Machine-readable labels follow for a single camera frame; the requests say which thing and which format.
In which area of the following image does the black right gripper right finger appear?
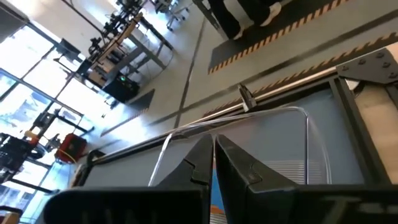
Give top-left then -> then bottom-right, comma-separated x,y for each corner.
215,133 -> 398,224

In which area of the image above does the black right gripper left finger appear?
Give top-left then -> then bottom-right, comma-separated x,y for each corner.
43,133 -> 215,224

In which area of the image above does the orange measuring cup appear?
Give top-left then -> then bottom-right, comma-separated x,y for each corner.
210,204 -> 227,216

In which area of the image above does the blue measuring cup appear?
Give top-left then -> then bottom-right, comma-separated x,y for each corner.
211,167 -> 225,208

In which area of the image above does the clear plastic basket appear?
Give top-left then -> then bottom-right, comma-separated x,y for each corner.
148,106 -> 332,187

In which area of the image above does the red equipment box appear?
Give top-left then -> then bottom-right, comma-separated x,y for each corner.
55,133 -> 88,165

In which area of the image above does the black hazard-striped floor mat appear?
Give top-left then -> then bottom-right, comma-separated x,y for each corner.
201,30 -> 398,118
101,89 -> 155,138
207,0 -> 354,75

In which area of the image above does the black computer box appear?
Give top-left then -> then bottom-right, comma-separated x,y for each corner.
103,73 -> 141,103

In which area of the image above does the black robot equipment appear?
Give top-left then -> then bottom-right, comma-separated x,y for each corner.
0,133 -> 43,184

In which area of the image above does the workbench with robot arms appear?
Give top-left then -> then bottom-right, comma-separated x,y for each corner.
77,0 -> 175,91

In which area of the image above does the person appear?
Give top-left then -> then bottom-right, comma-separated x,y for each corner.
207,0 -> 282,40

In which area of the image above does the grey metal bracket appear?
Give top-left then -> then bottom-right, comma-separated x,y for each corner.
238,83 -> 258,113

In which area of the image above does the black table frame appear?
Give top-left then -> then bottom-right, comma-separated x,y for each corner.
71,46 -> 398,187

